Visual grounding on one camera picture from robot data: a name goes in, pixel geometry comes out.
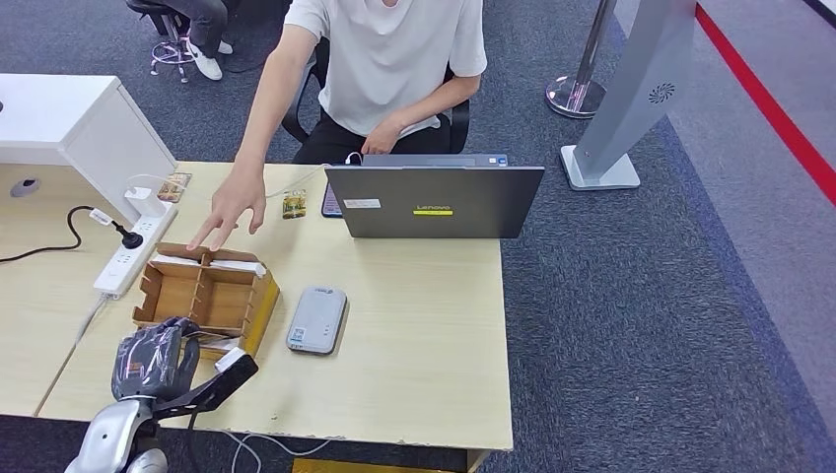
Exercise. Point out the person's right hand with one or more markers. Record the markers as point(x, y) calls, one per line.
point(238, 196)

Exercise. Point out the person's left hand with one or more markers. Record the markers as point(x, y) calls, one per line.
point(382, 136)

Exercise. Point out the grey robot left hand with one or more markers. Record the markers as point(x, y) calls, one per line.
point(150, 362)

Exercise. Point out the yellow ID card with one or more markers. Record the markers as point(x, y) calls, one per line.
point(294, 204)

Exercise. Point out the person's left forearm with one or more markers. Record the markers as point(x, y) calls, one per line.
point(437, 101)

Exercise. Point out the person's right forearm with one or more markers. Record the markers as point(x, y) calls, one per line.
point(268, 111)

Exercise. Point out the picture card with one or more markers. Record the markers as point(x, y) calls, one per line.
point(174, 187)

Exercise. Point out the person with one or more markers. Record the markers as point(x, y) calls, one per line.
point(202, 19)
point(392, 59)

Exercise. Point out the wooden card organizer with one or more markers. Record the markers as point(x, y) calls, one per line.
point(215, 303)

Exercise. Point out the grey card reader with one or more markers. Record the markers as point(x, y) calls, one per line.
point(317, 320)

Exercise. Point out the white cards stack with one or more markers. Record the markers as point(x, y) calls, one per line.
point(238, 266)

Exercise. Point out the black office chair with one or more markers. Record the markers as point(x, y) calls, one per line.
point(460, 124)

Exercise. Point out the black smartphone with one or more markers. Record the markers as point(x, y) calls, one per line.
point(331, 202)

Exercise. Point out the grey Lenovo laptop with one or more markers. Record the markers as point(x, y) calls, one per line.
point(444, 202)

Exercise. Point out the white charger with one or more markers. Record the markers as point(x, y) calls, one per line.
point(145, 201)

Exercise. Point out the white power strip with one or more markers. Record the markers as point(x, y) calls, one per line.
point(130, 258)

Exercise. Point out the yellow box base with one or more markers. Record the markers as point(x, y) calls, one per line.
point(261, 320)

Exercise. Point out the white cabinet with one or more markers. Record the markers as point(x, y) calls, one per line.
point(98, 124)

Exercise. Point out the chrome stool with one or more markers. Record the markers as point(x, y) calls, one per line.
point(171, 52)

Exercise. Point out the yellow box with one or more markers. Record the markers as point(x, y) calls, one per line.
point(353, 467)

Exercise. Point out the grey kiosk stand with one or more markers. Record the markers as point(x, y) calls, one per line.
point(633, 85)

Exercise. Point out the chrome stanchion post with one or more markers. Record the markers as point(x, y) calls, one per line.
point(578, 94)

